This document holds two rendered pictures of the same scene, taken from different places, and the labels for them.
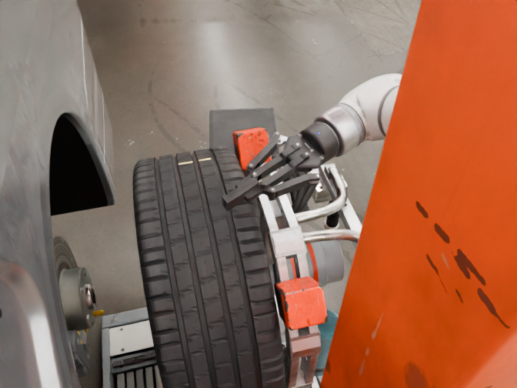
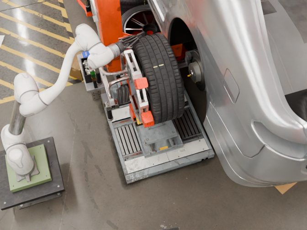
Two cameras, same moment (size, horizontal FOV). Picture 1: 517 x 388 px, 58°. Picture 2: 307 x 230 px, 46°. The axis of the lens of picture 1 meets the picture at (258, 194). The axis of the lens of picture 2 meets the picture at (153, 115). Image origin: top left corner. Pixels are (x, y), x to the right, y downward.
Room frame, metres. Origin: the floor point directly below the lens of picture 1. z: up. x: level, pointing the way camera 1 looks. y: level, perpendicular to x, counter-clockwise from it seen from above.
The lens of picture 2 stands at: (2.25, -0.03, 3.10)
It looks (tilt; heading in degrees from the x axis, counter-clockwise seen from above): 60 degrees down; 175
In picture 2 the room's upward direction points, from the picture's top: 1 degrees clockwise
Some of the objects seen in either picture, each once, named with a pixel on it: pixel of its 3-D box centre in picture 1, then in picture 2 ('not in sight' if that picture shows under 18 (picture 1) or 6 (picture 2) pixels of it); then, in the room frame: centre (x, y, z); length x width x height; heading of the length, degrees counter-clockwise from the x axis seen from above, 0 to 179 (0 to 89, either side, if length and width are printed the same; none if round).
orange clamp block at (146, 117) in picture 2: not in sight; (147, 119); (0.97, 0.05, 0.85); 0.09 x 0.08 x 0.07; 14
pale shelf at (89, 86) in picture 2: not in sight; (91, 70); (0.19, -0.41, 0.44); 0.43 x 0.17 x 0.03; 14
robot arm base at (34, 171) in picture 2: not in sight; (25, 169); (1.08, -0.93, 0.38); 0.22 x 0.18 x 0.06; 19
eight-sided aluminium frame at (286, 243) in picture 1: (271, 269); (133, 85); (0.66, -0.03, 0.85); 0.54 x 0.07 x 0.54; 14
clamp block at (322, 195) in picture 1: (328, 188); (112, 104); (0.88, -0.19, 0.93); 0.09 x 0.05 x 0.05; 104
